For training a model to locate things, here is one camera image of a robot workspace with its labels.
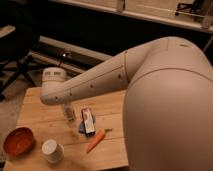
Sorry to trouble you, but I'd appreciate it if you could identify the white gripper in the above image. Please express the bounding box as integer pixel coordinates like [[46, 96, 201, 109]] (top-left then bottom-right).
[[41, 67, 67, 92]]

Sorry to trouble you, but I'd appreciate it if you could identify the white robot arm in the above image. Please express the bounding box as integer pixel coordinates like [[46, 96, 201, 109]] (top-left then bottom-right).
[[41, 37, 213, 171]]

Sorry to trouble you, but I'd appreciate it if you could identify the black office chair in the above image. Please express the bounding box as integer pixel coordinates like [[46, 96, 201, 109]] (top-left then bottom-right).
[[0, 25, 45, 101]]

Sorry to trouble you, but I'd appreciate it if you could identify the red white box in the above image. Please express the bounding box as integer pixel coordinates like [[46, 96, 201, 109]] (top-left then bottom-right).
[[81, 108, 95, 136]]

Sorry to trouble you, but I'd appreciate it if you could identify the red bowl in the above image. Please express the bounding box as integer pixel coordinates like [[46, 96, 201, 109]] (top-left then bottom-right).
[[3, 127, 35, 156]]

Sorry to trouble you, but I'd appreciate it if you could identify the orange carrot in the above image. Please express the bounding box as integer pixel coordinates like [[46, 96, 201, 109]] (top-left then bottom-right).
[[86, 129, 110, 153]]

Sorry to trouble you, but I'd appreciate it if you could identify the white paper cup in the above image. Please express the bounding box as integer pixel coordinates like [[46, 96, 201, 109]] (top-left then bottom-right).
[[42, 139, 64, 163]]

